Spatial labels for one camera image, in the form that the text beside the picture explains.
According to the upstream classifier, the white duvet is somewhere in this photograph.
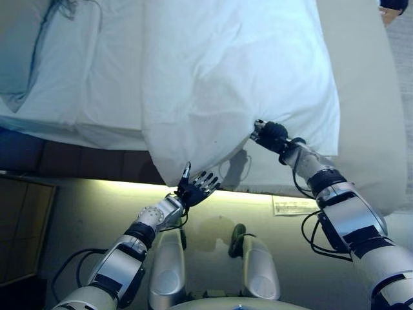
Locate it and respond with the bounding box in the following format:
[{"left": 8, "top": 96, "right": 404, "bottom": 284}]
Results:
[{"left": 140, "top": 0, "right": 341, "bottom": 194}]

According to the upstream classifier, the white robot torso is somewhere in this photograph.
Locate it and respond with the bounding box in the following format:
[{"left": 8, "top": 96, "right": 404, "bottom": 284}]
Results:
[{"left": 170, "top": 296, "right": 314, "bottom": 310}]

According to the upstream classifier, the beige bed blanket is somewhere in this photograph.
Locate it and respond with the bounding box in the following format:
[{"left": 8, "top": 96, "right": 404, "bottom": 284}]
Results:
[{"left": 314, "top": 0, "right": 409, "bottom": 217}]

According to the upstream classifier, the black garment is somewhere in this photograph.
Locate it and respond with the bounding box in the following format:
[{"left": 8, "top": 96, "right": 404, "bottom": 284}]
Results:
[{"left": 379, "top": 0, "right": 409, "bottom": 16}]

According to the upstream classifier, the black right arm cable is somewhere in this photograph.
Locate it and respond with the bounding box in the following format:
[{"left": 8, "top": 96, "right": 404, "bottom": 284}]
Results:
[{"left": 301, "top": 211, "right": 354, "bottom": 262}]

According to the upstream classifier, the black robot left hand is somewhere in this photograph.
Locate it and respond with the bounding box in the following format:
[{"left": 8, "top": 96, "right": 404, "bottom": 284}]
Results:
[{"left": 174, "top": 161, "right": 222, "bottom": 207}]

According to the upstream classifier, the grey striped rug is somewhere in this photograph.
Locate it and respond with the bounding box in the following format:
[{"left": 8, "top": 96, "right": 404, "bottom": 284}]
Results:
[{"left": 272, "top": 9, "right": 413, "bottom": 216}]

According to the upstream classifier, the beige pillow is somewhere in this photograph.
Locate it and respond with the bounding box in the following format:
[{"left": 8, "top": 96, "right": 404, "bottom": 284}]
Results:
[{"left": 0, "top": 0, "right": 62, "bottom": 114}]

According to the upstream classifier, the dark brown bed frame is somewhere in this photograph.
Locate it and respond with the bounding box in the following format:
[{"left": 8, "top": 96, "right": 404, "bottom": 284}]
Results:
[{"left": 0, "top": 127, "right": 168, "bottom": 185}]

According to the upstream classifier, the silver robot left leg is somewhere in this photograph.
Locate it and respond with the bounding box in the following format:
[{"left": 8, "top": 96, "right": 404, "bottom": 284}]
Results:
[{"left": 148, "top": 227, "right": 188, "bottom": 307}]

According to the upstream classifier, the silver robot leg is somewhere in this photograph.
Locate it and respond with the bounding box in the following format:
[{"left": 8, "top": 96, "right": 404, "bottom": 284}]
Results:
[
  {"left": 228, "top": 223, "right": 281, "bottom": 301},
  {"left": 148, "top": 227, "right": 188, "bottom": 307}
]

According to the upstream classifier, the white bed sheet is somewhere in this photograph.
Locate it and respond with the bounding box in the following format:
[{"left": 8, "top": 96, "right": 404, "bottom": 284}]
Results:
[{"left": 0, "top": 0, "right": 152, "bottom": 151}]

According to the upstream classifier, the silver robot right leg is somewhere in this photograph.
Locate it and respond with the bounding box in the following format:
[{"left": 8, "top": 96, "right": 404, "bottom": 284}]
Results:
[{"left": 228, "top": 223, "right": 281, "bottom": 301}]

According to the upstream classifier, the dark wooden cabinet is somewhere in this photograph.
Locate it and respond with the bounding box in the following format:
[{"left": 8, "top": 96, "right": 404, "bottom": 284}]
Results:
[{"left": 0, "top": 172, "right": 59, "bottom": 287}]

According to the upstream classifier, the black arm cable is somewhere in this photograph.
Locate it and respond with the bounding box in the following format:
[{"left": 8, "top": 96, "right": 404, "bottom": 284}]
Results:
[
  {"left": 301, "top": 211, "right": 354, "bottom": 262},
  {"left": 59, "top": 247, "right": 107, "bottom": 288}
]

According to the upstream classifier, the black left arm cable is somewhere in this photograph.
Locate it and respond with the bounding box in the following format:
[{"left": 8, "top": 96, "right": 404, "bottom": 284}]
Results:
[{"left": 59, "top": 247, "right": 107, "bottom": 288}]

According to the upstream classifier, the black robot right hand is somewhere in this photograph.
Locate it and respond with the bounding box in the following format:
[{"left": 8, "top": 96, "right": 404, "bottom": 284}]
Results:
[{"left": 250, "top": 119, "right": 290, "bottom": 152}]

